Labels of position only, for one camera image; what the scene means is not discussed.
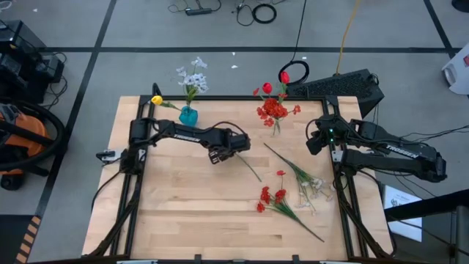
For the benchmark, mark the teal glass vase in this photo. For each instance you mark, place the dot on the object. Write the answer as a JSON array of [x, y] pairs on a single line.
[[188, 118]]

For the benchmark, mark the black striped floor mat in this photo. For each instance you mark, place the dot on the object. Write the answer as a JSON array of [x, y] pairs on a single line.
[[11, 238]]

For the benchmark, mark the white printed paper sheet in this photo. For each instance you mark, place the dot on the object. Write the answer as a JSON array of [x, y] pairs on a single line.
[[406, 229]]

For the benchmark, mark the black metal beam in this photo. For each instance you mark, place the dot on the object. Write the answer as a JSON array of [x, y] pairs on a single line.
[[432, 205]]

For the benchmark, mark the black power strip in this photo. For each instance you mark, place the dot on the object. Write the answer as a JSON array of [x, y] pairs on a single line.
[[199, 11]]

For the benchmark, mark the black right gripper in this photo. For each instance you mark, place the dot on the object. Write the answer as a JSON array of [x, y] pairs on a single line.
[[335, 130]]

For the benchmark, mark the black computer tower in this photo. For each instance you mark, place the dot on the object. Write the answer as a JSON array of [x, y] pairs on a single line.
[[18, 36]]

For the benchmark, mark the black metal table frame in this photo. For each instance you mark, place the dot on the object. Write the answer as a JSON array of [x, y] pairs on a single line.
[[238, 98]]

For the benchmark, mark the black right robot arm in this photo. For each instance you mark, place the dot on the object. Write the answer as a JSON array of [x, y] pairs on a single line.
[[395, 150]]

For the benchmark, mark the white artificial orchid spray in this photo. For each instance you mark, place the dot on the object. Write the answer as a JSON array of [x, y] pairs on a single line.
[[198, 78]]

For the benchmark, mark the grey metal post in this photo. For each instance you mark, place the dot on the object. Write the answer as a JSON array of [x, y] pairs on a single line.
[[462, 238]]

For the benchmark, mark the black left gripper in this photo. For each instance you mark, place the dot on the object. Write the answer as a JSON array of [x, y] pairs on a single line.
[[238, 139]]

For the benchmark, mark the small white flower bunch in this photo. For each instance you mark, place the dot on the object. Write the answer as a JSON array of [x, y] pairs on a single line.
[[308, 181]]

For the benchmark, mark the red carnation bunch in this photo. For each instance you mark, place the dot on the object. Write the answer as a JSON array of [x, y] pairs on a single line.
[[273, 108]]

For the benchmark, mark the black perforated computer case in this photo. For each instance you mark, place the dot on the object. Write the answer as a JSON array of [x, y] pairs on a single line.
[[337, 86]]

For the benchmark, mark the white plastic appliance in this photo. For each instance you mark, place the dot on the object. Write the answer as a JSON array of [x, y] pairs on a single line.
[[458, 73]]

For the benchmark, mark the black equipment case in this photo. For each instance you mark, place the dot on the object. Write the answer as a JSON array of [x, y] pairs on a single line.
[[22, 78]]

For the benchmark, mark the red gerbera bunch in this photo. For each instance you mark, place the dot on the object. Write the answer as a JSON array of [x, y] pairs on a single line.
[[280, 194]]

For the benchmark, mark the orange vacuum cleaner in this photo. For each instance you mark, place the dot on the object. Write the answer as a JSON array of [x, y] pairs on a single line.
[[31, 122]]

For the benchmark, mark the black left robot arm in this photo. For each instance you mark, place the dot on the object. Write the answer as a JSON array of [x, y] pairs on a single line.
[[190, 136]]

